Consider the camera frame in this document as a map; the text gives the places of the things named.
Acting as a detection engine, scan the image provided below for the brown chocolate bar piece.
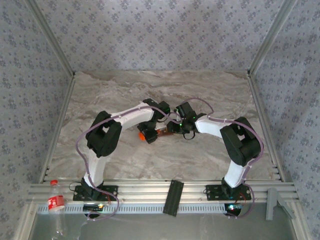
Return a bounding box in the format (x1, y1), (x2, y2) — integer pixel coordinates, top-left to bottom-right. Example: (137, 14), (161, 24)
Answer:
(156, 127), (174, 138)

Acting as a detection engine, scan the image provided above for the grey metal sheet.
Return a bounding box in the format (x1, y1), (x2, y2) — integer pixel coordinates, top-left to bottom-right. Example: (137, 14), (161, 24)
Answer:
(26, 202), (302, 240)

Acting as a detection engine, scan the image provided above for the small circuit board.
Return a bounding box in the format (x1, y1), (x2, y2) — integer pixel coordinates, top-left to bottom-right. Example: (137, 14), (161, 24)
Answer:
(82, 203), (105, 211)
(224, 202), (244, 217)

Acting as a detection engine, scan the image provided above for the clear bottle with red label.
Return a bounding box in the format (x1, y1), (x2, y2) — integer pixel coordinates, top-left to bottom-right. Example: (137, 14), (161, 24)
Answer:
(46, 179), (69, 237)

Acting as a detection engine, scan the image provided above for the aluminium front rail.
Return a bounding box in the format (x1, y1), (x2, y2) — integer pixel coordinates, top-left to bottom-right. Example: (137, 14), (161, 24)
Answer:
(26, 178), (300, 204)

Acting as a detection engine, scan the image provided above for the black rail bracket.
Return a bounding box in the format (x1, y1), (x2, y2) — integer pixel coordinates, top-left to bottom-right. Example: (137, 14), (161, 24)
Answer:
(162, 179), (185, 218)

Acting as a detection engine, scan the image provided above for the slotted grey cable duct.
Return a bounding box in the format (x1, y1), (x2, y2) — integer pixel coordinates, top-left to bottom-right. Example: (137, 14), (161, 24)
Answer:
(36, 202), (227, 215)

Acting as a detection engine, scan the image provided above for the aluminium side rail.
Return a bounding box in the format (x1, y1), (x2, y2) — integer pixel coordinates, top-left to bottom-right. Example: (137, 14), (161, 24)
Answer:
(247, 72), (286, 182)

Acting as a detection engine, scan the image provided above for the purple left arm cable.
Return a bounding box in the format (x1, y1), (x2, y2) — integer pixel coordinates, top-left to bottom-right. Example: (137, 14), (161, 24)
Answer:
(75, 104), (180, 223)

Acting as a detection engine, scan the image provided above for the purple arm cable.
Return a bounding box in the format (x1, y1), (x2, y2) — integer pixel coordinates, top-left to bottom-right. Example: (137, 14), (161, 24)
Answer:
(75, 104), (180, 223)
(178, 97), (265, 221)

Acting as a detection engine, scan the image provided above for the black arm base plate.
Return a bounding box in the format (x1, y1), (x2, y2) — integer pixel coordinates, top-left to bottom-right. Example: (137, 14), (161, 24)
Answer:
(205, 184), (252, 202)
(72, 185), (119, 202)

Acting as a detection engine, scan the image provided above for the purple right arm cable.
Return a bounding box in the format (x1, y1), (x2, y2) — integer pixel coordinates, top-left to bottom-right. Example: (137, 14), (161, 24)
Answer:
(178, 97), (265, 221)

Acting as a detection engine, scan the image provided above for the aluminium corner post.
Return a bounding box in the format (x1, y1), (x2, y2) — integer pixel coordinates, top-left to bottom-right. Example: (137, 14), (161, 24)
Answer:
(24, 0), (77, 78)
(247, 0), (299, 77)

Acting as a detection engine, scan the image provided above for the grey angle bracket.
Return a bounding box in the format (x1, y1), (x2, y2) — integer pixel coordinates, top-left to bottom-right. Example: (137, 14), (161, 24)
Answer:
(264, 187), (297, 221)

